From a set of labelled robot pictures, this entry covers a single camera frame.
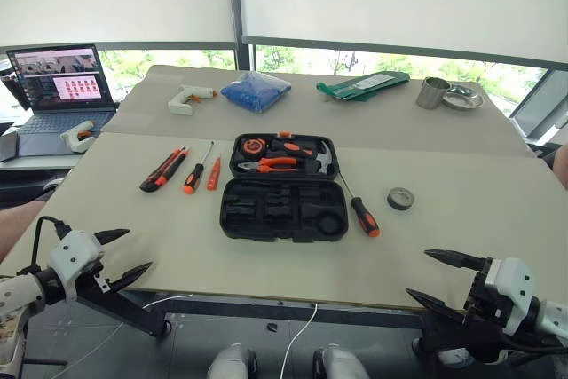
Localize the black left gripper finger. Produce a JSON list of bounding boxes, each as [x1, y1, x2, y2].
[[94, 228, 131, 246], [107, 261, 154, 296]]

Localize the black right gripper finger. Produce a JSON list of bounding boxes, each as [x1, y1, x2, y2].
[[405, 288, 472, 328], [423, 249, 490, 272]]

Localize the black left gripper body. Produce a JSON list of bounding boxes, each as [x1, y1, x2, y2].
[[86, 236, 114, 296]]

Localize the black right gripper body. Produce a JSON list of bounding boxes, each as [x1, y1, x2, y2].
[[462, 257, 511, 322]]

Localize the orange black utility knife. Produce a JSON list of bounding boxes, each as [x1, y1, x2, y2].
[[138, 146, 192, 194]]

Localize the dark electrical tape roll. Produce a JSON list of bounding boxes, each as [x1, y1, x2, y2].
[[386, 186, 417, 213]]

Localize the small orange black screwdriver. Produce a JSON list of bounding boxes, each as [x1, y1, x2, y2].
[[182, 140, 217, 195]]

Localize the large orange black screwdriver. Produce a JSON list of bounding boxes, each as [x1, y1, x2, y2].
[[337, 170, 382, 239]]

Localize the orange test pen screwdriver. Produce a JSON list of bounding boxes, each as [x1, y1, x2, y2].
[[205, 154, 223, 192]]

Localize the black tool case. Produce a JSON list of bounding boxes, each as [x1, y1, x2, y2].
[[218, 130, 351, 244]]

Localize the bystander's bare leg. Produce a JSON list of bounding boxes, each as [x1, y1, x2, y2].
[[0, 199, 46, 265]]

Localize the white glue gun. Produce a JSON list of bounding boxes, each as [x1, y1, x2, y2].
[[167, 83, 220, 116], [59, 119, 97, 154]]

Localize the white side desk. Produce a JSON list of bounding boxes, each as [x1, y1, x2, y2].
[[0, 153, 85, 172]]

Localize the silver rounded leg shell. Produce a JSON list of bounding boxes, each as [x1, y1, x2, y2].
[[206, 343, 259, 379], [312, 343, 370, 379]]

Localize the round steel dish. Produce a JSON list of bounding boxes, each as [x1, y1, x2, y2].
[[441, 83, 485, 112]]

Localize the orange black tape measure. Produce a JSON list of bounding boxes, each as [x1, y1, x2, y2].
[[239, 138, 268, 160]]

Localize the steel cup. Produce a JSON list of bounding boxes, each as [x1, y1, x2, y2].
[[415, 75, 452, 111]]

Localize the open grey laptop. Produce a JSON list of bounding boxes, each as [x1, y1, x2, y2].
[[4, 43, 119, 159]]

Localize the grey open window sash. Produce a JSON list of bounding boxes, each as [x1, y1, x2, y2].
[[509, 68, 568, 138]]

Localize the orange black claw hammer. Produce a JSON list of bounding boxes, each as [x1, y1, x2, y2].
[[269, 138, 337, 178]]

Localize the green flat package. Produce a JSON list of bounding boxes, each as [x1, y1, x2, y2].
[[315, 70, 411, 105]]

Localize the blue plastic bag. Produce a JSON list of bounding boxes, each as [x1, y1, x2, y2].
[[219, 70, 293, 114]]

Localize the grey window pillar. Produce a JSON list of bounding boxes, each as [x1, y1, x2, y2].
[[226, 0, 257, 72]]

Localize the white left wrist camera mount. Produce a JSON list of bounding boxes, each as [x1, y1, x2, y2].
[[47, 230, 106, 303]]

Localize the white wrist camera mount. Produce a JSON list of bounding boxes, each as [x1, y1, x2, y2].
[[485, 257, 536, 336], [47, 230, 106, 303]]

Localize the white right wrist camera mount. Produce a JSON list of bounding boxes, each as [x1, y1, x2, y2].
[[485, 257, 536, 336]]

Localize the short white cable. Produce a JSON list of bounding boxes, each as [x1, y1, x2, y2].
[[142, 292, 195, 311]]

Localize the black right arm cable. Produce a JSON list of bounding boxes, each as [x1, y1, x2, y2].
[[500, 328, 568, 365]]

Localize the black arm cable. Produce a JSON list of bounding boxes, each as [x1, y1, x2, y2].
[[500, 328, 568, 365], [16, 215, 72, 277]]

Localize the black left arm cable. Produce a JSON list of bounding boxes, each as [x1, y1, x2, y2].
[[16, 215, 72, 277]]

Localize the long white cable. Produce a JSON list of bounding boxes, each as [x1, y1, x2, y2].
[[280, 302, 320, 379]]

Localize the black metal table frame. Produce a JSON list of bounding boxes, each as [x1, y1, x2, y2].
[[75, 288, 505, 365]]

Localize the orange handled pliers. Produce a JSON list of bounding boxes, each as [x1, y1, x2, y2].
[[237, 156, 300, 175]]

